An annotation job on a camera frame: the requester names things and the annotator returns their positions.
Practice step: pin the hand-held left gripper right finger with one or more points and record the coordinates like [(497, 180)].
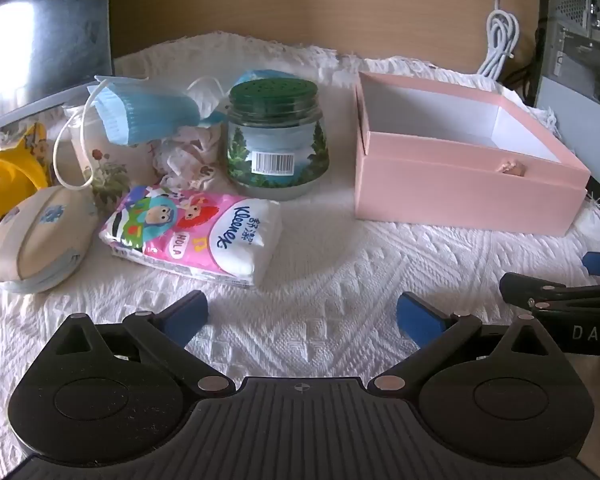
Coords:
[(420, 316)]

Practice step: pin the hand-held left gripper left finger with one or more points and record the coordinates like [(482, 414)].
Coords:
[(190, 316)]

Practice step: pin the pink tissue packet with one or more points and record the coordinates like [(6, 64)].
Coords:
[(195, 240)]

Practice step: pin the pink cardboard box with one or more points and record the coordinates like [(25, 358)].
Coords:
[(455, 195)]

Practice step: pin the beige padded pouch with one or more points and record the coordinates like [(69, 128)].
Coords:
[(40, 237)]

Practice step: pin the blue face mask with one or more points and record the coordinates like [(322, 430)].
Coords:
[(145, 112)]

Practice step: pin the white textured blanket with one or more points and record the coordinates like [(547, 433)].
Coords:
[(330, 270)]

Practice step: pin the cream floral canister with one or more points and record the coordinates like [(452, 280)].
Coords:
[(111, 166)]

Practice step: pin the green lid glass jar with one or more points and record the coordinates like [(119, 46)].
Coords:
[(275, 145)]

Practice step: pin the grey computer case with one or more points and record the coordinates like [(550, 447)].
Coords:
[(585, 35)]

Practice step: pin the blue plastic packet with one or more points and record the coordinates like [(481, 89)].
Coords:
[(260, 74)]

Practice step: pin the black computer monitor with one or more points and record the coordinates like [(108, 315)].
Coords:
[(55, 35)]

